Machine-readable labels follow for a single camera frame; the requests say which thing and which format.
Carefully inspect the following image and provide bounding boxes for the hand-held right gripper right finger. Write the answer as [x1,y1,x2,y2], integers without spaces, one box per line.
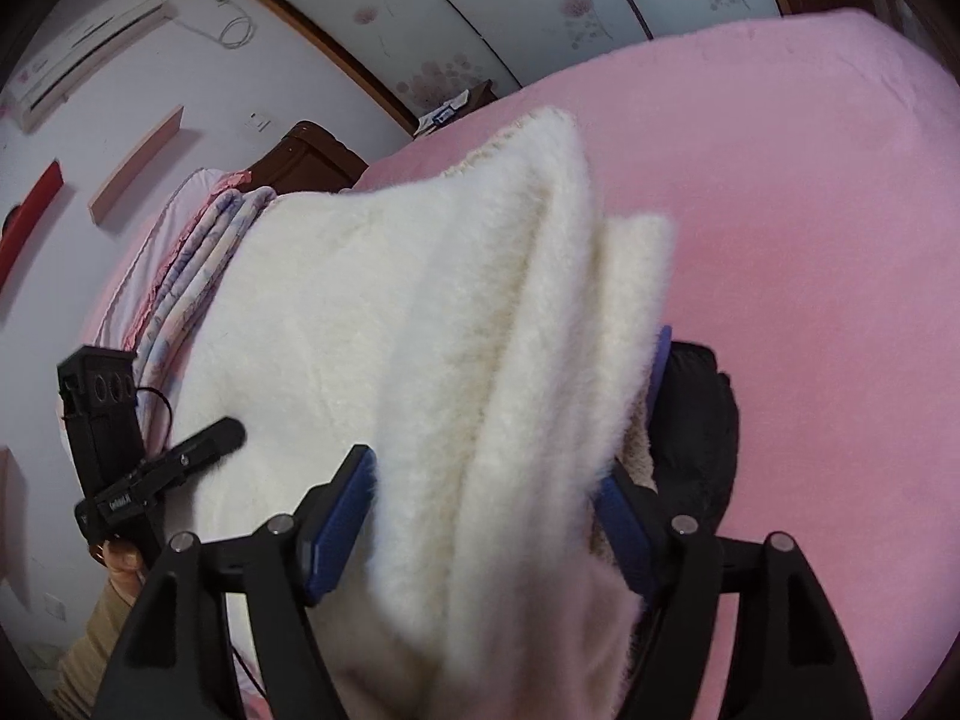
[596,465,871,720]

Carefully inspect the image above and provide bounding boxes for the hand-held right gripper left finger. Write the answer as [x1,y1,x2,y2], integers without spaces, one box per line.
[94,446,377,720]

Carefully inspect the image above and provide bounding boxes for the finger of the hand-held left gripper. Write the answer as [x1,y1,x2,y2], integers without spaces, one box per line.
[160,418,247,487]

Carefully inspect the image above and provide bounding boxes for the white fuzzy cardigan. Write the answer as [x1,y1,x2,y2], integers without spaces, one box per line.
[166,106,680,720]

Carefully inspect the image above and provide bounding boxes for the person's left forearm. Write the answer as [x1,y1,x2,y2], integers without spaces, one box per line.
[51,583,142,720]

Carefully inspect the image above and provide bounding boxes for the person's left hand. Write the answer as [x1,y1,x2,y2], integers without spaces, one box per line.
[94,536,149,606]

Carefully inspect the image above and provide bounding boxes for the folded purple garment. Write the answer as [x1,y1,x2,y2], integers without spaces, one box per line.
[651,325,674,395]

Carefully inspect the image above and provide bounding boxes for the dark wooden headboard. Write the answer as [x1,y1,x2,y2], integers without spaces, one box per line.
[246,120,370,194]

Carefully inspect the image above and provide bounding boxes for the pink bed blanket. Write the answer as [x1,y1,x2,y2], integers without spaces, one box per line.
[75,7,960,720]

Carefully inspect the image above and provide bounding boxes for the floral sliding door wardrobe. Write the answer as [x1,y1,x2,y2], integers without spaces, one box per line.
[202,0,788,137]

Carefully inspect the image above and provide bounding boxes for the thin dark gripper cable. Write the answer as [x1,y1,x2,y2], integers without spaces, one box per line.
[135,386,175,460]

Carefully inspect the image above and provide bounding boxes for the red wall shelf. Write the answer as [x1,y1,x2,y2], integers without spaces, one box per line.
[0,159,65,295]

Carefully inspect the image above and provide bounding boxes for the pale wooden wall shelf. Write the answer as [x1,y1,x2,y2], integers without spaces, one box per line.
[88,105,185,227]

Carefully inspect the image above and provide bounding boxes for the white wall air conditioner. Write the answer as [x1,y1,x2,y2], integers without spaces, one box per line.
[0,0,179,134]

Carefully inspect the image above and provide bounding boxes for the white wall cable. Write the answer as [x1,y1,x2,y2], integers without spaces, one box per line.
[175,0,257,47]

